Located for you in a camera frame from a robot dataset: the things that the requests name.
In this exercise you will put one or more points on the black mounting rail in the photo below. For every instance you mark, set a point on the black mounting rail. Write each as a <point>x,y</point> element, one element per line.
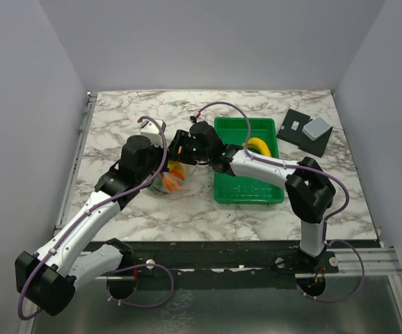
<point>219,264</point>

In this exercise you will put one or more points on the yellow banana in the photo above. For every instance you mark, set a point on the yellow banana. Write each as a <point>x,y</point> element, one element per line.
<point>258,146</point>

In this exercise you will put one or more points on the grey scale platform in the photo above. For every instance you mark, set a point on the grey scale platform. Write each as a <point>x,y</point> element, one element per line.
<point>316,128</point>

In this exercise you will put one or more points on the yellow lemon front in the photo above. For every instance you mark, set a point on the yellow lemon front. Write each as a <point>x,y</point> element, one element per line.
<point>180,176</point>

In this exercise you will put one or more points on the black scale base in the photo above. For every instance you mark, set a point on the black scale base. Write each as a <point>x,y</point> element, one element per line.
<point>291,132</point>

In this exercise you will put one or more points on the orange fruit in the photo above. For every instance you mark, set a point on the orange fruit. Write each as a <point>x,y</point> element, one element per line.
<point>172,183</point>

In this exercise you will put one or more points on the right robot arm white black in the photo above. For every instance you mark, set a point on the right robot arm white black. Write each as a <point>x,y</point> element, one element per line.
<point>309,191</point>

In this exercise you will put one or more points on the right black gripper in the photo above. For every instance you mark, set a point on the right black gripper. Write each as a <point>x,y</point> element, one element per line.
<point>181,140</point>

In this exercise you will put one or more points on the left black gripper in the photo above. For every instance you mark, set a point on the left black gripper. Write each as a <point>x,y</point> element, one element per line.
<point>164,165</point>

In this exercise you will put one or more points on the red yellow mango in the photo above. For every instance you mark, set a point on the red yellow mango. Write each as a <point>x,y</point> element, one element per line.
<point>175,165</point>

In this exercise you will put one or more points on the clear zip top bag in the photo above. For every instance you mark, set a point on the clear zip top bag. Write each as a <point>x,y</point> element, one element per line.
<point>157,187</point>

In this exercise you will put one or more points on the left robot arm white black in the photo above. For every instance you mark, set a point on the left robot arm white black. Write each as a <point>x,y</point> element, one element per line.
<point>48,278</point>

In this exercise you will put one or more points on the green plastic bin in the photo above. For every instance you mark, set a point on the green plastic bin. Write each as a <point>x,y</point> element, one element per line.
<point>244,190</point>

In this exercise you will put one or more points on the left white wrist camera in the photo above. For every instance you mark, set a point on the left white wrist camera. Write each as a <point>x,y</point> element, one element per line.
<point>151,131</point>

